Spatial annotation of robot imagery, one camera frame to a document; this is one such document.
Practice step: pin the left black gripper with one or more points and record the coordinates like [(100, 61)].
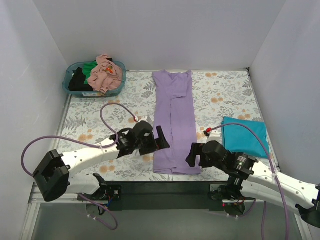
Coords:
[(155, 142)]

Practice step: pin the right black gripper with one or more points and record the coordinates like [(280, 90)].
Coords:
[(198, 157)]

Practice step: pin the purple t shirt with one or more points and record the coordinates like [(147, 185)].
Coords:
[(175, 114)]

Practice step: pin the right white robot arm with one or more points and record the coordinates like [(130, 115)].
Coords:
[(251, 178)]

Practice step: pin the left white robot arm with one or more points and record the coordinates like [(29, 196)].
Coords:
[(56, 173)]

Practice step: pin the folded teal t shirt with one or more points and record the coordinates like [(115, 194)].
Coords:
[(245, 136)]

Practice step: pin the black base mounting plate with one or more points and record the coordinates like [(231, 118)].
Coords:
[(160, 195)]

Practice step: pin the teal plastic laundry basket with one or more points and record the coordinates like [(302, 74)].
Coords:
[(94, 94)]

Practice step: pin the pink crumpled shirt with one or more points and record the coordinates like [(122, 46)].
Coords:
[(106, 76)]

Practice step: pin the black shirt in basket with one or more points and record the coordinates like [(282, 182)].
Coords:
[(77, 82)]

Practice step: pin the green shirt in basket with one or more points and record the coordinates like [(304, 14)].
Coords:
[(87, 69)]

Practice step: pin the aluminium frame rail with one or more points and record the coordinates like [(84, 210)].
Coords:
[(34, 204)]

